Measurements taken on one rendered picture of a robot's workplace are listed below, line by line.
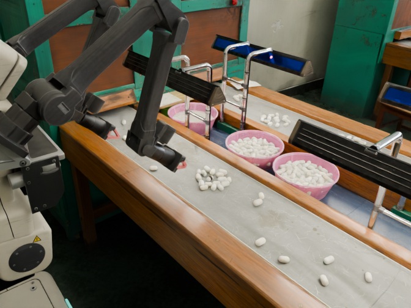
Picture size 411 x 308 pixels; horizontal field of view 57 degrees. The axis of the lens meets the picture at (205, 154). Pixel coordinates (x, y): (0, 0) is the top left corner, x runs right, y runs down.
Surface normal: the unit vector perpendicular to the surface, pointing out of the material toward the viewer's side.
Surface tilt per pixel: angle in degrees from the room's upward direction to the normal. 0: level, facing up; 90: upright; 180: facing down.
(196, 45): 90
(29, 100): 38
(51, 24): 87
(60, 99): 98
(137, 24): 96
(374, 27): 90
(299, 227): 0
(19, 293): 0
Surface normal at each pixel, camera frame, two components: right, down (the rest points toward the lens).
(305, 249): 0.03, -0.87
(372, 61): -0.78, 0.30
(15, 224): 0.62, 0.40
